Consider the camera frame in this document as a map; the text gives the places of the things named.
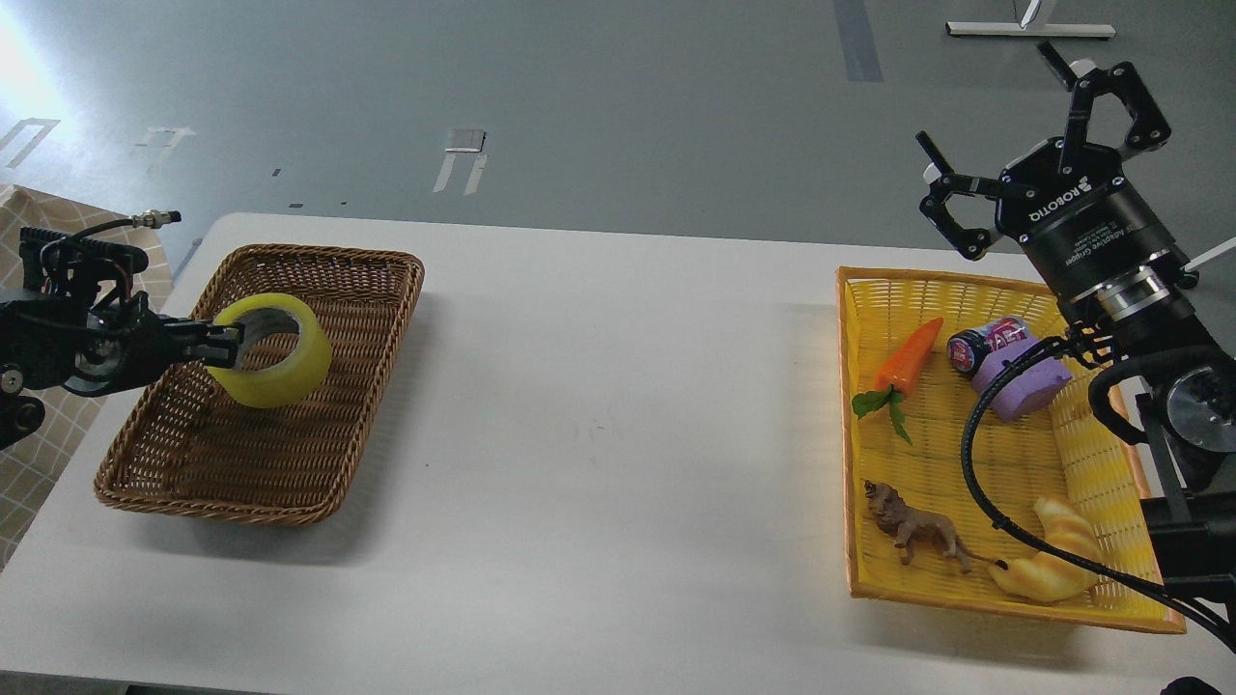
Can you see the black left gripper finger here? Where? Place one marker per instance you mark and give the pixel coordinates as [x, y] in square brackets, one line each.
[215, 345]

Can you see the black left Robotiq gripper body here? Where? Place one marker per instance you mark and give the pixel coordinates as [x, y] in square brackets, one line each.
[136, 356]

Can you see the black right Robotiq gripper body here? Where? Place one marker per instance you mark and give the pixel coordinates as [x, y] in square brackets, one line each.
[1085, 227]

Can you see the yellow tape roll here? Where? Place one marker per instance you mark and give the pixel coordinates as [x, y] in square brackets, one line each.
[296, 375]

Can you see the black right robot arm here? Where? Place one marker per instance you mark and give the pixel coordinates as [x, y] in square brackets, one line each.
[1120, 282]

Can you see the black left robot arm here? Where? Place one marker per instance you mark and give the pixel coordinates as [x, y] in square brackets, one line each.
[77, 322]

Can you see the small dark labelled jar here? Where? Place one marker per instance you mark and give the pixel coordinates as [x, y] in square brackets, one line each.
[968, 349]

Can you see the brown wicker basket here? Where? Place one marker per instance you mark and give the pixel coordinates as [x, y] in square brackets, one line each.
[190, 449]

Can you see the purple foam block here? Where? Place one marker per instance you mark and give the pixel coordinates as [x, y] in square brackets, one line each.
[1027, 393]

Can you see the orange toy carrot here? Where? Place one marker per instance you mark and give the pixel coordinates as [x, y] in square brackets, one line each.
[898, 377]

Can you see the beige checkered cloth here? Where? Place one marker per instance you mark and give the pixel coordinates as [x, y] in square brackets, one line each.
[31, 467]

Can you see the white stand base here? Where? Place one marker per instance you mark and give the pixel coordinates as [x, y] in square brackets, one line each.
[1034, 21]

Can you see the yellow plastic basket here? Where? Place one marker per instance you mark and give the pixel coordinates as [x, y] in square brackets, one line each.
[1058, 451]

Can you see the brown toy lion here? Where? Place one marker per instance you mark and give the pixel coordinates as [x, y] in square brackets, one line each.
[907, 525]

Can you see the yellow toy croissant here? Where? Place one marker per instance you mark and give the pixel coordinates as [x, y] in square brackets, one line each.
[1042, 577]

